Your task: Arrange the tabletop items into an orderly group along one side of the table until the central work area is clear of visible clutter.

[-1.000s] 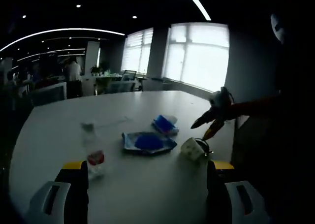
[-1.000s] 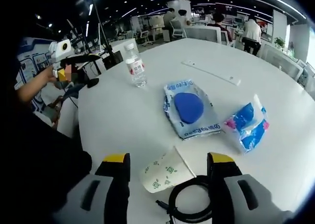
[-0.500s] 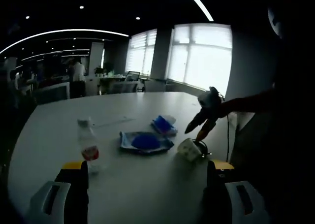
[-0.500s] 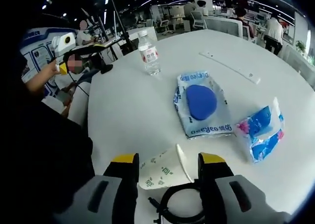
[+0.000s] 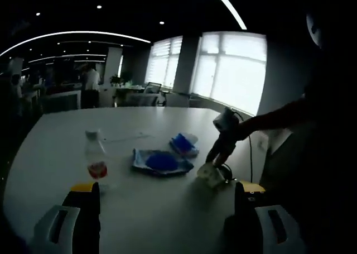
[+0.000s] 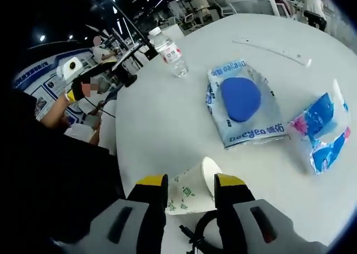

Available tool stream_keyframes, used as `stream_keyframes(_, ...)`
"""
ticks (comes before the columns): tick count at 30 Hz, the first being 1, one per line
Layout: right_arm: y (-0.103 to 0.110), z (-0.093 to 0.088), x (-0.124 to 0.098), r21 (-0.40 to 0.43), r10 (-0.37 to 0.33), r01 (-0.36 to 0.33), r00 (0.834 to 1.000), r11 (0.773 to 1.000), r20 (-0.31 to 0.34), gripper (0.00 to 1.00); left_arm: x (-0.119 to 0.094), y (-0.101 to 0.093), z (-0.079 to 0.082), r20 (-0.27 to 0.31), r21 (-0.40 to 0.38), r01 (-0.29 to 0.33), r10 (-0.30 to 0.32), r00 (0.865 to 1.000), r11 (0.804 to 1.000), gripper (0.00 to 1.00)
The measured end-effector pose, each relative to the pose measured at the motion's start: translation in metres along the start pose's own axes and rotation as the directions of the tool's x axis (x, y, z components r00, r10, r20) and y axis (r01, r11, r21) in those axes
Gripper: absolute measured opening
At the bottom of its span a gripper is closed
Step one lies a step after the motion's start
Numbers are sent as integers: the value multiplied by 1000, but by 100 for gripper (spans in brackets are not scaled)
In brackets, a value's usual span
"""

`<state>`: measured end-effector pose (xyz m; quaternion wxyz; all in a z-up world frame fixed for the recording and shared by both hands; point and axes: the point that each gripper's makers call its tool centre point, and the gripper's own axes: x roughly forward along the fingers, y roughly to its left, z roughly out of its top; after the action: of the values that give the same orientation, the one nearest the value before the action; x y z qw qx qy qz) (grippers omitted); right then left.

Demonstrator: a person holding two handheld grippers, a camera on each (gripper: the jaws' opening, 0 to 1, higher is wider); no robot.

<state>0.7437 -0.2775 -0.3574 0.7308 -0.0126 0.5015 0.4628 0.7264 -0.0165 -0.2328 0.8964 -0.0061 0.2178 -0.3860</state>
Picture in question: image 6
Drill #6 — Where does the packet with blue disc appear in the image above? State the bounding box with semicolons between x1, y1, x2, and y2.
206;59;288;150

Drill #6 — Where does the white table cable flap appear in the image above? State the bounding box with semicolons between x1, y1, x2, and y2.
231;37;312;68

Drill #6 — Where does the white paper cup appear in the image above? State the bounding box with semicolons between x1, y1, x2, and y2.
164;156;224;217

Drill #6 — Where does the white mesh office chair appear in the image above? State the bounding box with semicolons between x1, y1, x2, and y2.
230;0;281;17

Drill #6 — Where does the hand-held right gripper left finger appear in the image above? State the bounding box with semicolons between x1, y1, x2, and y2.
89;173;170;254

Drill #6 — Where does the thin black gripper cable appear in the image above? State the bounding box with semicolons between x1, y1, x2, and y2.
83;98;117;118

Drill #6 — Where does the person's black clothing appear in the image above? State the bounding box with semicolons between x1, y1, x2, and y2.
0;92;126;254

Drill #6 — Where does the blue white display board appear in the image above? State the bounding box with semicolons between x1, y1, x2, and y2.
13;48;93;121

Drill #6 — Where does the small black object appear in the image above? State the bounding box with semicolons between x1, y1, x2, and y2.
123;75;138;88

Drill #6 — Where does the black tripod stand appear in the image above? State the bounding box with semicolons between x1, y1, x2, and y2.
89;0;157;70

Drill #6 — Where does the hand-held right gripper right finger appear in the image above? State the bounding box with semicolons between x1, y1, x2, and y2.
214;173;316;254

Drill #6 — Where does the clear plastic water bottle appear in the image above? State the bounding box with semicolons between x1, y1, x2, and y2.
147;26;190;79

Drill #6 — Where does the blue tissue pack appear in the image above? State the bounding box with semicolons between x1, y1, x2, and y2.
288;79;352;176

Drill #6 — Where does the dark flat panel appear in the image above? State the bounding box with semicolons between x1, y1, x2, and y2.
144;45;159;61

